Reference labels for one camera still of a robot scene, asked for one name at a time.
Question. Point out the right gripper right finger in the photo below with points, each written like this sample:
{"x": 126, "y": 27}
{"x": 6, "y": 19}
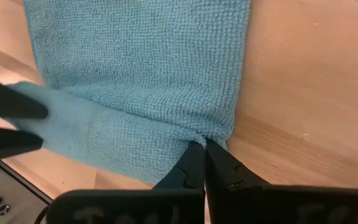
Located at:
{"x": 259, "y": 205}

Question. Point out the blue microfiber towel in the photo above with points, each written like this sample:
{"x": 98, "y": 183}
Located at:
{"x": 135, "y": 77}

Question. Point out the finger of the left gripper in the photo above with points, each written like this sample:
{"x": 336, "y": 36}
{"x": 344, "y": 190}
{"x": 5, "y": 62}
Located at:
{"x": 11, "y": 99}
{"x": 8, "y": 141}

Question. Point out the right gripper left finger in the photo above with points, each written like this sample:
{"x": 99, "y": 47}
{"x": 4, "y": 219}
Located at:
{"x": 135, "y": 208}

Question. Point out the black metal table frame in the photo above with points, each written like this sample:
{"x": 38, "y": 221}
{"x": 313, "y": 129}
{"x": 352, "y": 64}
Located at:
{"x": 20, "y": 180}

